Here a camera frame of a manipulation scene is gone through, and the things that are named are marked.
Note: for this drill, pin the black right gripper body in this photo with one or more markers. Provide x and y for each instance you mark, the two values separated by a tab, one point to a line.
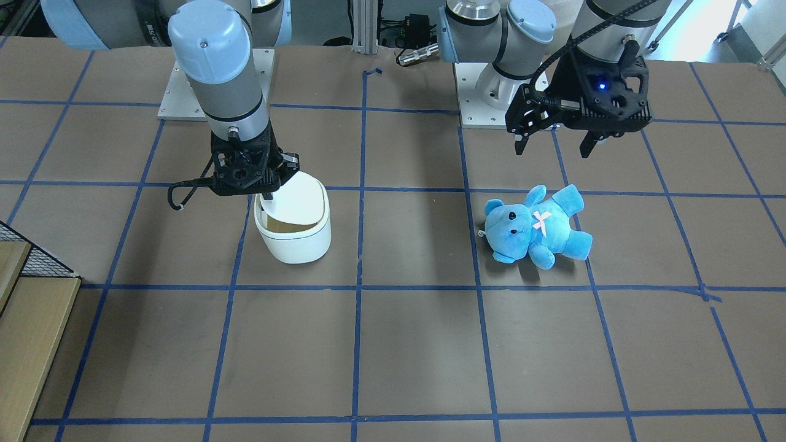
288	164

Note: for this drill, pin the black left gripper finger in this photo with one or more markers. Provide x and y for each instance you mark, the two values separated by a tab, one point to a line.
591	139
528	125

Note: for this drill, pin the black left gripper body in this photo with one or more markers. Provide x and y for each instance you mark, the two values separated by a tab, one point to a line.
568	86

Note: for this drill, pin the white trash can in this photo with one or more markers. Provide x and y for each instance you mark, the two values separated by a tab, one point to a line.
295	225

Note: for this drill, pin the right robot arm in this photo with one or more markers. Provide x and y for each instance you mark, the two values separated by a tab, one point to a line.
213	43

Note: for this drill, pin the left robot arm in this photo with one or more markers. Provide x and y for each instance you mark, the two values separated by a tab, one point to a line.
514	38

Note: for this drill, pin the blue teddy bear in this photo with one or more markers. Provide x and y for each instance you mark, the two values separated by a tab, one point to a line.
539	227

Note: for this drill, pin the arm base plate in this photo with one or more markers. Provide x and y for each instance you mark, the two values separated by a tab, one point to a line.
484	95
183	96

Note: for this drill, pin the aluminium frame post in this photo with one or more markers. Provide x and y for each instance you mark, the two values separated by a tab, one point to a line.
365	17

